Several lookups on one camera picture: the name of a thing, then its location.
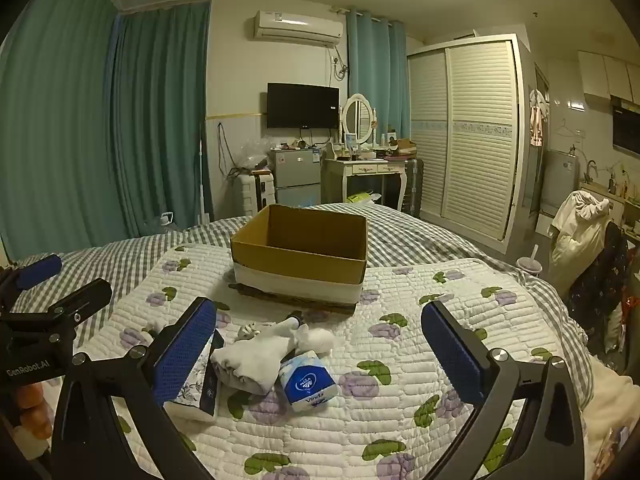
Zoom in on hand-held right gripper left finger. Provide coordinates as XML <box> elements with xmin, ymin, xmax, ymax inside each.
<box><xmin>52</xmin><ymin>297</ymin><xmax>217</xmax><ymax>480</ymax></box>

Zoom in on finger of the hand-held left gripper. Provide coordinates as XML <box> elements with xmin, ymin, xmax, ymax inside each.
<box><xmin>0</xmin><ymin>254</ymin><xmax>63</xmax><ymax>306</ymax></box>
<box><xmin>7</xmin><ymin>278</ymin><xmax>112</xmax><ymax>341</ymax></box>

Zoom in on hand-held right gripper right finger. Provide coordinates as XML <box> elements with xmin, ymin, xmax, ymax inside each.
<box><xmin>421</xmin><ymin>301</ymin><xmax>586</xmax><ymax>480</ymax></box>

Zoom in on floral tissue packet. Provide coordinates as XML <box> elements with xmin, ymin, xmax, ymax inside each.
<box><xmin>162</xmin><ymin>330</ymin><xmax>226</xmax><ymax>422</ymax></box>

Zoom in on white sock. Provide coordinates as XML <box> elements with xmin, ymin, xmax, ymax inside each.
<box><xmin>300</xmin><ymin>325</ymin><xmax>337</xmax><ymax>356</ymax></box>
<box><xmin>210</xmin><ymin>317</ymin><xmax>311</xmax><ymax>395</ymax></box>

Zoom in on blue tissue packet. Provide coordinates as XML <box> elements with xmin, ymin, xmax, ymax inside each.
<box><xmin>279</xmin><ymin>352</ymin><xmax>340</xmax><ymax>413</ymax></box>

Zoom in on cardboard box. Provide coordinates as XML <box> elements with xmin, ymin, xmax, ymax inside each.
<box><xmin>229</xmin><ymin>204</ymin><xmax>369</xmax><ymax>317</ymax></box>

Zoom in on person's left hand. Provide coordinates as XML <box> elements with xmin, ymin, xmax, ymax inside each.
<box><xmin>15</xmin><ymin>382</ymin><xmax>55</xmax><ymax>457</ymax></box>

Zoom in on cup with straw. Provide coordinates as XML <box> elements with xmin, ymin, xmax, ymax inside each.
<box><xmin>515</xmin><ymin>244</ymin><xmax>543</xmax><ymax>276</ymax></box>

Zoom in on floral quilt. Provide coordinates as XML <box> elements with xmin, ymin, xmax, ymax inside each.
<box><xmin>75</xmin><ymin>244</ymin><xmax>596</xmax><ymax>480</ymax></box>

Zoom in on teal curtain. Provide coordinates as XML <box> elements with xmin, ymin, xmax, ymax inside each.
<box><xmin>107</xmin><ymin>2</ymin><xmax>213</xmax><ymax>233</ymax></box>
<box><xmin>0</xmin><ymin>0</ymin><xmax>121</xmax><ymax>263</ymax></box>
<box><xmin>345</xmin><ymin>7</ymin><xmax>412</xmax><ymax>133</ymax></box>

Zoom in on dark floral garment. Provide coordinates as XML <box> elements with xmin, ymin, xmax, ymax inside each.
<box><xmin>567</xmin><ymin>222</ymin><xmax>631</xmax><ymax>356</ymax></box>

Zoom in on silver suitcase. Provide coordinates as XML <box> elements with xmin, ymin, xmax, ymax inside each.
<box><xmin>400</xmin><ymin>157</ymin><xmax>425</xmax><ymax>217</ymax></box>

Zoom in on white suitcase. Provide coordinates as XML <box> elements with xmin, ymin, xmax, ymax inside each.
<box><xmin>235</xmin><ymin>172</ymin><xmax>277</xmax><ymax>217</ymax></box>

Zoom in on grey washing machine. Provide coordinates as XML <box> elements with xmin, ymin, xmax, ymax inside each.
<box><xmin>542</xmin><ymin>147</ymin><xmax>581</xmax><ymax>216</ymax></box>

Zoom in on white dressing table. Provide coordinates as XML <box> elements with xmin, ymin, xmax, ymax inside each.
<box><xmin>321</xmin><ymin>152</ymin><xmax>406</xmax><ymax>211</ymax></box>

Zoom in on clear plastic bag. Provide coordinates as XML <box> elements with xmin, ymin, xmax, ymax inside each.
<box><xmin>237</xmin><ymin>140</ymin><xmax>273</xmax><ymax>173</ymax></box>

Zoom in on grey small fridge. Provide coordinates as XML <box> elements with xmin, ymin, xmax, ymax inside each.
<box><xmin>270</xmin><ymin>147</ymin><xmax>323</xmax><ymax>209</ymax></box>

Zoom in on white louvred wardrobe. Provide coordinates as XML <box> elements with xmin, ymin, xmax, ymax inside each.
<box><xmin>406</xmin><ymin>34</ymin><xmax>532</xmax><ymax>256</ymax></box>

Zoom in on pink hanging clothes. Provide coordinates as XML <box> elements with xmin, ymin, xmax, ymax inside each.
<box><xmin>529</xmin><ymin>89</ymin><xmax>550</xmax><ymax>148</ymax></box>

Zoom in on oval vanity mirror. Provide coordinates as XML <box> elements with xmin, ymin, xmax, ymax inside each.
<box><xmin>340</xmin><ymin>93</ymin><xmax>377</xmax><ymax>148</ymax></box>

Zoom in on black television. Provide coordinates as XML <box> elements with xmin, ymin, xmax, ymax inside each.
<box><xmin>266</xmin><ymin>82</ymin><xmax>341</xmax><ymax>129</ymax></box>

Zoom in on range hood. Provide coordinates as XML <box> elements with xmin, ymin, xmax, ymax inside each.
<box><xmin>611</xmin><ymin>95</ymin><xmax>640</xmax><ymax>156</ymax></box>

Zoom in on white air conditioner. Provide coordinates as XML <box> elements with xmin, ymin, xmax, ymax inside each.
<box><xmin>252</xmin><ymin>9</ymin><xmax>345</xmax><ymax>47</ymax></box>

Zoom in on white wall cabinets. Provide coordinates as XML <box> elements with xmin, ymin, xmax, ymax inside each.
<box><xmin>577</xmin><ymin>50</ymin><xmax>640</xmax><ymax>101</ymax></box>

